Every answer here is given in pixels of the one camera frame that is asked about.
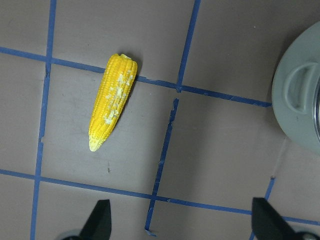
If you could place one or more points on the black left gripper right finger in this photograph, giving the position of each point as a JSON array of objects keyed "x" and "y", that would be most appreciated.
[{"x": 267, "y": 224}]

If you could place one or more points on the yellow corn cob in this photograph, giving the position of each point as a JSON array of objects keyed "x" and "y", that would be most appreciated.
[{"x": 112, "y": 95}]

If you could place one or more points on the grey-green cooking pot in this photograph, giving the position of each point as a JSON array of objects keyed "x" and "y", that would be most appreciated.
[{"x": 295, "y": 91}]

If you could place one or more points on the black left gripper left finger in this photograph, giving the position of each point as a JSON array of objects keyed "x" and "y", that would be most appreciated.
[{"x": 99, "y": 224}]

